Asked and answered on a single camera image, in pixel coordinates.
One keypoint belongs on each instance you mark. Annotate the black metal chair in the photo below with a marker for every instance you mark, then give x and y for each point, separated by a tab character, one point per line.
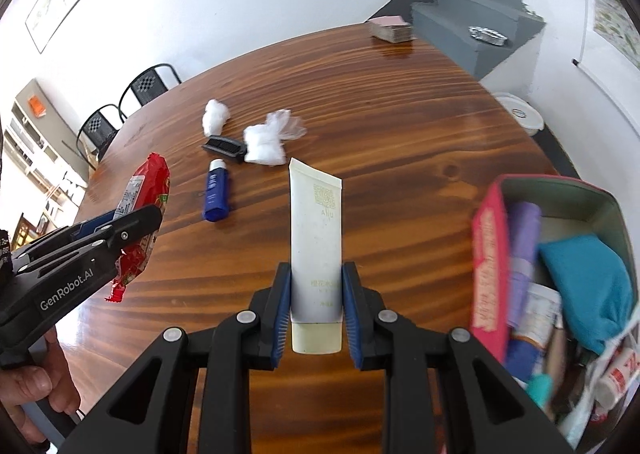
147	83
97	126

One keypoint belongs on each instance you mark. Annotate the white roll with red print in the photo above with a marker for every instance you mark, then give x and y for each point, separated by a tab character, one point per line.
620	374

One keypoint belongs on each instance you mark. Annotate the clear bag of white cotton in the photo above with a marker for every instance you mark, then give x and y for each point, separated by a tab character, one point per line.
265	146

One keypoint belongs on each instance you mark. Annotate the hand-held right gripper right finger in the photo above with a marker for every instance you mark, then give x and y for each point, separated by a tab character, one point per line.
351	319

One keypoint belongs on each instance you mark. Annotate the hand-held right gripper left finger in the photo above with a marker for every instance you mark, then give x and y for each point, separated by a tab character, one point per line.
281	319

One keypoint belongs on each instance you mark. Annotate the wall poster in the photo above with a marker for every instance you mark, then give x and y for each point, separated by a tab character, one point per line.
615	13

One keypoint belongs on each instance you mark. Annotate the beige shelf cabinet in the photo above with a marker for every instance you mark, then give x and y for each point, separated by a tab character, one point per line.
40	133

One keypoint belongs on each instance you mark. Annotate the teal plastic case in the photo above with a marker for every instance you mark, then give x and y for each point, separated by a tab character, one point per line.
541	389

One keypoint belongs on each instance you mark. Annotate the white round plastic container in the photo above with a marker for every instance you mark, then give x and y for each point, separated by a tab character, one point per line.
520	113

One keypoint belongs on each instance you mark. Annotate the person's left hand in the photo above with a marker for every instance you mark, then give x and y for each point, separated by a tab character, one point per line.
30	381

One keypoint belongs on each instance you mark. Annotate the brown wooden chair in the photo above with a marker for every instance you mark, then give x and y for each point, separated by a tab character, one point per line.
25	229

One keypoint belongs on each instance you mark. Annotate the black plastic comb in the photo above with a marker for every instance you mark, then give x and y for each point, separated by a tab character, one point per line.
225	146

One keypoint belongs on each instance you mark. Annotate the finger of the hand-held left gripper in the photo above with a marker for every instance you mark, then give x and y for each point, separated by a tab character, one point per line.
132	229
92	230

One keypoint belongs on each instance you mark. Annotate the red snack packet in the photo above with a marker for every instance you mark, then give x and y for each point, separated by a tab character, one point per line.
145	184

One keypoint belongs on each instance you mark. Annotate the teal cloth pouch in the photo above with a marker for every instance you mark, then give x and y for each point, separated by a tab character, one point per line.
585	284

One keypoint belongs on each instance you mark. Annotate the cream cosmetic tube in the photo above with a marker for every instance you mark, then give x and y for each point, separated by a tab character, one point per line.
316	234

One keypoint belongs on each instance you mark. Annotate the wooden desktop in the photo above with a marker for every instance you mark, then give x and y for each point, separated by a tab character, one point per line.
400	133

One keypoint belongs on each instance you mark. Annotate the foil ashtray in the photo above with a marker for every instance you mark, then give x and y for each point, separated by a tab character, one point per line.
487	36

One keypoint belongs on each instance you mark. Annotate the purple bag roll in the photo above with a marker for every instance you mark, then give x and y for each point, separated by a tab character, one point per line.
522	244

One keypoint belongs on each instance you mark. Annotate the deck of cards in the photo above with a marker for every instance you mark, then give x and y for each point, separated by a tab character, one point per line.
392	28

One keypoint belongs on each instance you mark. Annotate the blue lotion bottle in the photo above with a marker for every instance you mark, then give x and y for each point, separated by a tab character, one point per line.
216	199

